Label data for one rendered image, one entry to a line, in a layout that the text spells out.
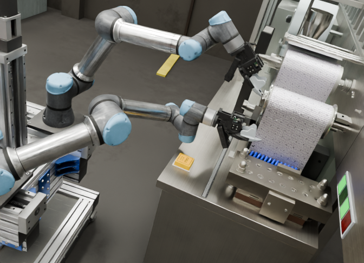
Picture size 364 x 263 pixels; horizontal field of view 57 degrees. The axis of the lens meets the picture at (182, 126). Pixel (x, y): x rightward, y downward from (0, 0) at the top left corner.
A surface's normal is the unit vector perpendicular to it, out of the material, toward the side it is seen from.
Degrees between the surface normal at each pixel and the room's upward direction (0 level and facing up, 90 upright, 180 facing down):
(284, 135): 90
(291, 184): 0
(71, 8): 90
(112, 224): 0
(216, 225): 90
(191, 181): 0
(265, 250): 90
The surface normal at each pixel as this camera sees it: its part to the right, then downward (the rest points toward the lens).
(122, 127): 0.63, 0.50
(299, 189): 0.22, -0.82
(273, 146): -0.33, 0.45
